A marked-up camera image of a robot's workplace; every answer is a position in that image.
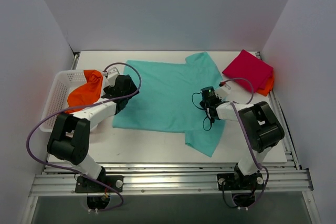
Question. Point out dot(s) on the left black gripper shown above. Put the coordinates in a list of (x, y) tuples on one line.
[(128, 87)]

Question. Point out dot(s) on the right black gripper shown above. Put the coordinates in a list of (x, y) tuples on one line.
[(207, 95)]

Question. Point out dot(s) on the teal t-shirt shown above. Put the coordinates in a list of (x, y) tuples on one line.
[(167, 99)]

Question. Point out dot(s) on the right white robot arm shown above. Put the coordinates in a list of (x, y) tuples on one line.
[(261, 129)]

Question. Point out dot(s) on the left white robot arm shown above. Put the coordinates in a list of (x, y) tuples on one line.
[(69, 139)]

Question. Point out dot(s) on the orange t-shirt in basket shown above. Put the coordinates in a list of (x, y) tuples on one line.
[(88, 93)]

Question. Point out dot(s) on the folded magenta t-shirt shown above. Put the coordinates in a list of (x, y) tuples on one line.
[(249, 71)]

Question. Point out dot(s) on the white plastic basket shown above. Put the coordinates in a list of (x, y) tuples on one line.
[(63, 85)]

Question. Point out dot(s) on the folded orange t-shirt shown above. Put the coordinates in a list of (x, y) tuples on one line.
[(267, 86)]

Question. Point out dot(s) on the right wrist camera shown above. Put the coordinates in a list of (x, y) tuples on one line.
[(223, 91)]

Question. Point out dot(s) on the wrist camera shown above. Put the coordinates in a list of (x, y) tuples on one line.
[(223, 91), (109, 76)]

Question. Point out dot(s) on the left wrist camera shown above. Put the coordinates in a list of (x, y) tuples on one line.
[(109, 76)]

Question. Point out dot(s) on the aluminium mounting rail frame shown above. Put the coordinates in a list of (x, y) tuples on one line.
[(174, 179)]

